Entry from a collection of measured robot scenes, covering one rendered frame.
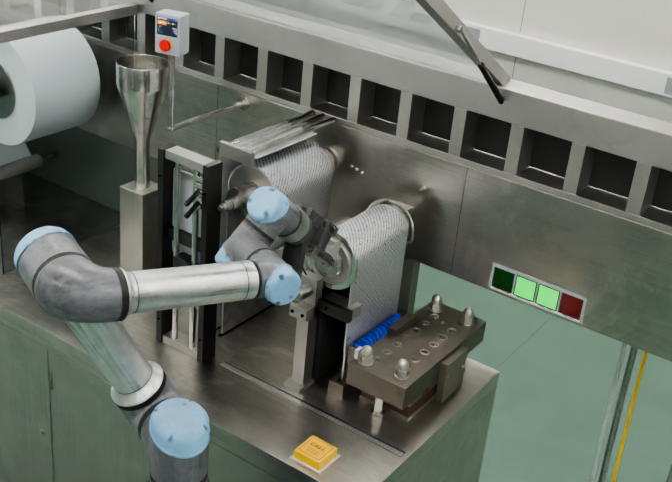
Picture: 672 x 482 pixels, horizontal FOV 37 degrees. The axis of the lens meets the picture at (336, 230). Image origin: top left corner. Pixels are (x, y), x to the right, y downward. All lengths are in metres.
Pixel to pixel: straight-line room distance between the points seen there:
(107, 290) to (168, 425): 0.36
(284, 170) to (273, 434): 0.63
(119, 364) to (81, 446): 0.89
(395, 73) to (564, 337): 2.41
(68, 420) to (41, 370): 0.15
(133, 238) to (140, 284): 1.10
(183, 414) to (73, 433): 0.89
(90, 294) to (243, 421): 0.74
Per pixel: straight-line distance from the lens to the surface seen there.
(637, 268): 2.35
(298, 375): 2.49
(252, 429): 2.36
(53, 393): 2.86
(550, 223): 2.40
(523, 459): 3.88
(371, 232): 2.38
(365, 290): 2.40
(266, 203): 1.99
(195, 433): 1.99
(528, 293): 2.48
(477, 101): 2.40
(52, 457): 3.01
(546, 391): 4.27
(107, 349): 1.98
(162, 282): 1.81
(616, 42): 4.75
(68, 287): 1.76
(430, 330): 2.54
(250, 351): 2.62
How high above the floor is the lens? 2.35
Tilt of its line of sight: 26 degrees down
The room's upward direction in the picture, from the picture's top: 6 degrees clockwise
